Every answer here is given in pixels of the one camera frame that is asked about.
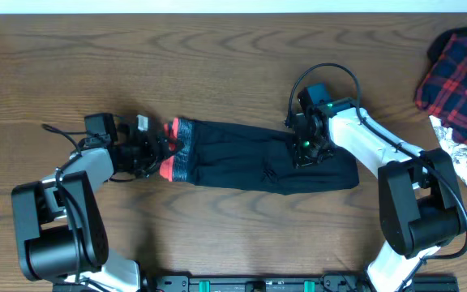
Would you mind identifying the black leggings red waistband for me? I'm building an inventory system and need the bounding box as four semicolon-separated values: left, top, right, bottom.
159;118;359;195

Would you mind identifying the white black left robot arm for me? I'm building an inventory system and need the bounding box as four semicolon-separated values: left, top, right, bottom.
11;114;182;291

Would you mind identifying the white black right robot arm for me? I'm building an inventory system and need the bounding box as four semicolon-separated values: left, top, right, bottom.
286;95;467;291

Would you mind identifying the red navy plaid garment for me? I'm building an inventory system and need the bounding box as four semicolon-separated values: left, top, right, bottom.
413;27;467;145

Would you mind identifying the black mounting rail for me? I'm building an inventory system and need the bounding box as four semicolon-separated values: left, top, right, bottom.
52;273;460;292

